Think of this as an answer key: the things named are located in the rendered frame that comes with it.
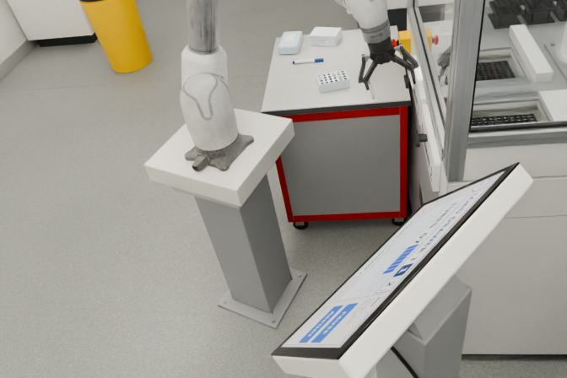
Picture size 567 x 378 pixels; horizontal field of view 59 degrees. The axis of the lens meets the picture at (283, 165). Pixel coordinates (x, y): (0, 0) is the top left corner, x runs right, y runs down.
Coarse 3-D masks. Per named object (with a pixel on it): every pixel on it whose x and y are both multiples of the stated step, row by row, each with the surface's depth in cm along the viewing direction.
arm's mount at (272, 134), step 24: (240, 120) 182; (264, 120) 180; (288, 120) 178; (168, 144) 177; (192, 144) 175; (264, 144) 169; (168, 168) 167; (216, 168) 164; (240, 168) 162; (264, 168) 167; (216, 192) 160; (240, 192) 157
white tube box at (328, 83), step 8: (328, 72) 205; (336, 72) 204; (344, 72) 203; (320, 80) 201; (328, 80) 200; (336, 80) 200; (344, 80) 198; (320, 88) 199; (328, 88) 200; (336, 88) 200
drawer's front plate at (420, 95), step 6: (414, 72) 171; (420, 78) 167; (414, 84) 174; (420, 84) 165; (420, 90) 162; (420, 96) 160; (420, 102) 160; (420, 108) 161; (420, 114) 163; (420, 120) 164
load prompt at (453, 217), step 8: (472, 192) 97; (480, 192) 93; (464, 200) 96; (472, 200) 92; (456, 208) 95; (464, 208) 91; (448, 216) 94; (456, 216) 90; (440, 224) 93; (448, 224) 89; (440, 232) 88; (432, 240) 87; (424, 248) 86; (416, 256) 86; (408, 264) 85; (400, 272) 84; (392, 280) 83; (384, 288) 83; (392, 288) 80
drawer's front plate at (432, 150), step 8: (424, 112) 153; (424, 120) 151; (424, 128) 152; (432, 128) 147; (432, 136) 144; (432, 144) 141; (432, 152) 139; (432, 160) 139; (432, 168) 140; (432, 176) 141; (432, 184) 142
